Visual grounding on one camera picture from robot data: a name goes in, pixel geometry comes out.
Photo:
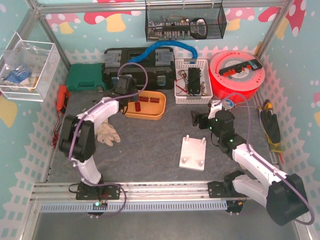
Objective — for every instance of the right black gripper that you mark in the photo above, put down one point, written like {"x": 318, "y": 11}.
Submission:
{"x": 199, "y": 120}

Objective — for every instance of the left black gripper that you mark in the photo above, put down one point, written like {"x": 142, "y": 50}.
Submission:
{"x": 116, "y": 87}

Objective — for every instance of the white peg base plate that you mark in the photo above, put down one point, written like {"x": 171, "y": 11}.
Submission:
{"x": 193, "y": 153}

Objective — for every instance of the white work glove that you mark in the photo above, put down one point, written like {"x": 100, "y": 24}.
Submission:
{"x": 105, "y": 133}

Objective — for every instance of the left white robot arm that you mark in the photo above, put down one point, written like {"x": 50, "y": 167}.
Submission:
{"x": 77, "y": 137}

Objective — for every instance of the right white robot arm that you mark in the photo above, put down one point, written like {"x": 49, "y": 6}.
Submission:
{"x": 283, "y": 195}

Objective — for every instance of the small red spring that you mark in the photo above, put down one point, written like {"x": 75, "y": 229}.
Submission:
{"x": 144, "y": 99}
{"x": 154, "y": 100}

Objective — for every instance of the large red spring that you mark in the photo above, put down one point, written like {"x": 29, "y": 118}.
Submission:
{"x": 137, "y": 106}

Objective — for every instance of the white perforated basket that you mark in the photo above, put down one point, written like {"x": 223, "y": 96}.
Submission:
{"x": 180, "y": 83}

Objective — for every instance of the orange plastic tray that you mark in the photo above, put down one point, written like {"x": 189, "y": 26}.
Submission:
{"x": 149, "y": 111}

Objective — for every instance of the green plastic case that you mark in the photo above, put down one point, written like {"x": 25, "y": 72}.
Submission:
{"x": 85, "y": 77}

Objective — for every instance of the black module in basket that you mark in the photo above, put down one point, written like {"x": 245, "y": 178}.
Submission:
{"x": 193, "y": 82}

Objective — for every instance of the red filament spool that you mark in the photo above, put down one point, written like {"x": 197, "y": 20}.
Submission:
{"x": 246, "y": 83}

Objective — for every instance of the orange multimeter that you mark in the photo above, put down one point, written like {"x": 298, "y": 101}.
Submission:
{"x": 62, "y": 99}

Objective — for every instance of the black yellow work glove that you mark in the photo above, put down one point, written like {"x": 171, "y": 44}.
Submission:
{"x": 271, "y": 128}

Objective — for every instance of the black terminal strip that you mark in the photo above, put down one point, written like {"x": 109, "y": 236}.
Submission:
{"x": 252, "y": 64}

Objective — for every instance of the blue white glove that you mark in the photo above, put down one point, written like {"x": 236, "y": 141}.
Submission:
{"x": 19, "y": 76}

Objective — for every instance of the solder wire spool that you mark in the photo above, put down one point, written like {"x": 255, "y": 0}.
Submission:
{"x": 227, "y": 104}

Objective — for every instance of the yellow handled screwdriver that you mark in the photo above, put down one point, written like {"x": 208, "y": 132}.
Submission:
{"x": 267, "y": 105}

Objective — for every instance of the aluminium rail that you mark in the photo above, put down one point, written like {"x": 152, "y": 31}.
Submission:
{"x": 150, "y": 191}

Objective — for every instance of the black wire mesh basket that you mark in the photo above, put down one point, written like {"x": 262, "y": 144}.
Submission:
{"x": 184, "y": 20}

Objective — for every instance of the clear acrylic wall box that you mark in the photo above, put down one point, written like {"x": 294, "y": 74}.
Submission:
{"x": 41, "y": 58}

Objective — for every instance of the grey slotted cable duct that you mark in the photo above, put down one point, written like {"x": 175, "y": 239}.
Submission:
{"x": 135, "y": 206}

